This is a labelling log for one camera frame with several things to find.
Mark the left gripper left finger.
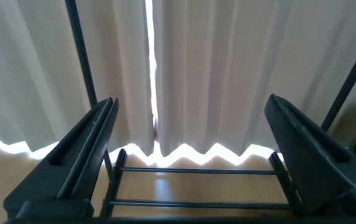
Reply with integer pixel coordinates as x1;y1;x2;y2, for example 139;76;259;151
2;97;120;219

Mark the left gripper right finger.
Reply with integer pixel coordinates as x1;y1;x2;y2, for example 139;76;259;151
264;93;356;216

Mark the black clothes rack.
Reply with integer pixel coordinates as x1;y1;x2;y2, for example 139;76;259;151
65;0;356;218

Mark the beige curtain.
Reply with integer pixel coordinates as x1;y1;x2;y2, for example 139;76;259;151
0;0;356;166

